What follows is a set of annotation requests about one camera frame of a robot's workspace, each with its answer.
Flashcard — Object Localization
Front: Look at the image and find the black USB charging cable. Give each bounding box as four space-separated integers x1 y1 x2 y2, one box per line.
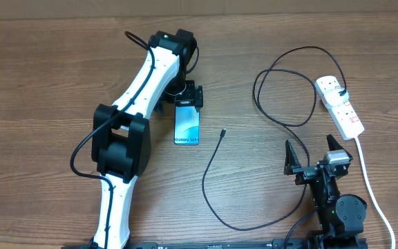
201 46 348 232

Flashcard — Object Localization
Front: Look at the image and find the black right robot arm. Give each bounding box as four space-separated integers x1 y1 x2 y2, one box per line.
282 134 368 249

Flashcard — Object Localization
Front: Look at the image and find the white USB charger plug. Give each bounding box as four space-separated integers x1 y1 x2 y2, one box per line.
323 88 349 109

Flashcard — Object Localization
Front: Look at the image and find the white power strip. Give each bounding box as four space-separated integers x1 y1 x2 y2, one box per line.
315 75 364 140

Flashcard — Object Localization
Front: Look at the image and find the Samsung Galaxy smartphone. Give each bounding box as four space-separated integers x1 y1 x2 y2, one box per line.
174 107 200 145

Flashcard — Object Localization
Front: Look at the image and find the white power strip cord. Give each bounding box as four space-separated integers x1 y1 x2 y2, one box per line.
353 136 397 249

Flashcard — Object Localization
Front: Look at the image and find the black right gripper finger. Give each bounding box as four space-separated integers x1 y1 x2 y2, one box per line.
326 134 350 156
285 140 301 169

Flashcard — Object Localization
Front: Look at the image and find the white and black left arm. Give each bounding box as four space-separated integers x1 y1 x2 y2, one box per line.
70 29 204 248

